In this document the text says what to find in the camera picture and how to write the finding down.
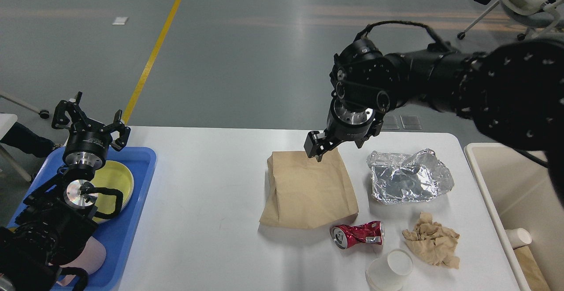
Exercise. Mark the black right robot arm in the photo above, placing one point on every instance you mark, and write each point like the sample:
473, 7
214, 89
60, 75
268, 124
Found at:
514, 94

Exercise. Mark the brown paper in bin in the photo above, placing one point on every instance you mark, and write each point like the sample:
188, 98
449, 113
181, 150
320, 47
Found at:
530, 269

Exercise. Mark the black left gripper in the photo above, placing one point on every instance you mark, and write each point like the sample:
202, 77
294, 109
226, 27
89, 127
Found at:
87, 147

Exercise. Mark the crumpled brown napkin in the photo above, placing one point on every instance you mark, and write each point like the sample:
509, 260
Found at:
432, 242

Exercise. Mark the pink mug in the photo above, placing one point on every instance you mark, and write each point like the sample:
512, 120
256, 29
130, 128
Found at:
92, 257

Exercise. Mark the white office chair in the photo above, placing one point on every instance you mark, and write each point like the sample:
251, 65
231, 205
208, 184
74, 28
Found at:
540, 17

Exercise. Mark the white chair leg with caster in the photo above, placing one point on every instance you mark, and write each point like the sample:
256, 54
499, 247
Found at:
42, 113

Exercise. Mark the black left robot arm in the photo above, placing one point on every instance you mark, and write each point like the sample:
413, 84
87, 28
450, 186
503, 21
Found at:
57, 222

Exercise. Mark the white paper cup in bin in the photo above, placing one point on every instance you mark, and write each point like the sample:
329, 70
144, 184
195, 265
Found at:
518, 237

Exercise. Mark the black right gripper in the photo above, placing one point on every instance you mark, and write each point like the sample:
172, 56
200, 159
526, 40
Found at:
343, 125

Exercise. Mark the crushed red soda can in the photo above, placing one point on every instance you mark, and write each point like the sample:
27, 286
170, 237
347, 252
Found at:
347, 236

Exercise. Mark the yellow plate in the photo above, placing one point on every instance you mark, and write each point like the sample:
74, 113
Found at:
114, 175

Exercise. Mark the aluminium foil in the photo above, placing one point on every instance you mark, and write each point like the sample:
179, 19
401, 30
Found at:
408, 178

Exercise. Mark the floor outlet plates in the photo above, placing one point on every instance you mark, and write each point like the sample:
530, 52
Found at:
392, 123

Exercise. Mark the beige plastic bin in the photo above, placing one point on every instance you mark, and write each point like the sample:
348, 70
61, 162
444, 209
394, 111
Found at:
518, 193

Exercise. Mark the brown paper bag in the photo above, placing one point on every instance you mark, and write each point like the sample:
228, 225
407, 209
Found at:
307, 194

